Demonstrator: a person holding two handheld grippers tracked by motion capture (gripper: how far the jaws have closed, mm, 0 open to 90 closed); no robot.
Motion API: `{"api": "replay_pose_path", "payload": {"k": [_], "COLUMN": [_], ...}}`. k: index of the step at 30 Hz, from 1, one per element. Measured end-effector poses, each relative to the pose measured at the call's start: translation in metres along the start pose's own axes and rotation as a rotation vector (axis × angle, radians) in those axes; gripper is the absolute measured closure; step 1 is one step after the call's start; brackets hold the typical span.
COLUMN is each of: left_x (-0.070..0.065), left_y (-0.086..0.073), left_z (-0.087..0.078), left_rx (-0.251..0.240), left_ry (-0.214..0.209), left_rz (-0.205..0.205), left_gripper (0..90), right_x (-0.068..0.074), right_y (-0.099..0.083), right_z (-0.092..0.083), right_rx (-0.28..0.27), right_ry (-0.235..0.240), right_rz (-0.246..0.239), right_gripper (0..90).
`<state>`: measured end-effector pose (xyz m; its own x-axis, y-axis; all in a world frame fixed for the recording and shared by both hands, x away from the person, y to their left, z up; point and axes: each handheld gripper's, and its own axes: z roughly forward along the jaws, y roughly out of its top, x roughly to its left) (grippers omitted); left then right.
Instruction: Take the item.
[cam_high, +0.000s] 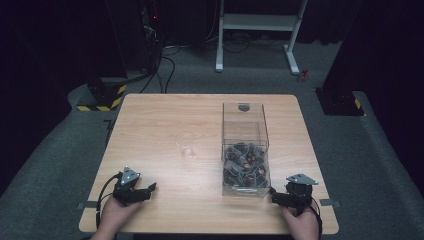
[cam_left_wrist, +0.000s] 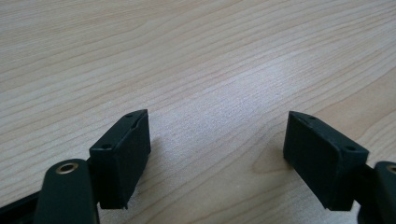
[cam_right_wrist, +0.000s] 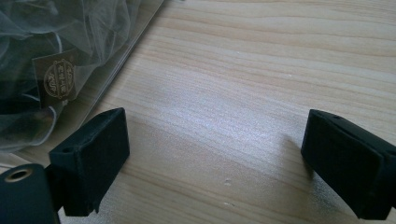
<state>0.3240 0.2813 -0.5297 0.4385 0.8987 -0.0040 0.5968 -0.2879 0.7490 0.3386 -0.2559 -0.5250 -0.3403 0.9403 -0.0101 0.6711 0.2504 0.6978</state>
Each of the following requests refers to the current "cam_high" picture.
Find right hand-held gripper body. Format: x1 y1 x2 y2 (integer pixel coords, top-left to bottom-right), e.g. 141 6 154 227
284 173 320 217

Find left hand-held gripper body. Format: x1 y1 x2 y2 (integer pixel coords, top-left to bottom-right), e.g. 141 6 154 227
112 165 142 207

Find dark equipment tower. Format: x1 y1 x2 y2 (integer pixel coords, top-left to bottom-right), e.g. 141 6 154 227
139 0 165 72

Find pile of dark wrapped candies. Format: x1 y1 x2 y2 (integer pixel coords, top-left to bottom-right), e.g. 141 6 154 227
223 142 270 189

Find white metal stand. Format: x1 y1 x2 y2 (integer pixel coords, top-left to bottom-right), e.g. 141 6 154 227
215 0 310 76

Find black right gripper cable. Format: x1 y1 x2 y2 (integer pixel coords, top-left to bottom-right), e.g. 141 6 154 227
309 195 324 240

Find grey tape strip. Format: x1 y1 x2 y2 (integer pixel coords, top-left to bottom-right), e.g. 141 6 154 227
76 200 100 211
318 198 342 208

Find black yellow striped stand base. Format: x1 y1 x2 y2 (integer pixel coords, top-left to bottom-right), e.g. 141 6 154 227
76 77 129 113

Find person's right hand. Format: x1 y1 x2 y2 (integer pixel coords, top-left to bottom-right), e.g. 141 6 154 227
281 204 321 240

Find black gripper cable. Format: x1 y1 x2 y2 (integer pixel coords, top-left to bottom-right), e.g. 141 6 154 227
309 195 324 240
95 172 123 231

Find person's left hand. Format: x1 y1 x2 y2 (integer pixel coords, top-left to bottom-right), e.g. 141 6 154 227
90 197 145 240

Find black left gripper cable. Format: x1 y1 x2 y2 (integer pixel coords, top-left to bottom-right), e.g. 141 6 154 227
95 172 123 231

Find clear plastic box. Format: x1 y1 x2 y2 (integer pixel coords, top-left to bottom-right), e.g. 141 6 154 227
221 101 272 199

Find clear plastic cup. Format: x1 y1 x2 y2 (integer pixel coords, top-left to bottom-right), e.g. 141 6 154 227
175 130 198 159

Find black floor cables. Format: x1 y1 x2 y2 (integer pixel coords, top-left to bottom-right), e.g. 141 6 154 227
139 33 254 95

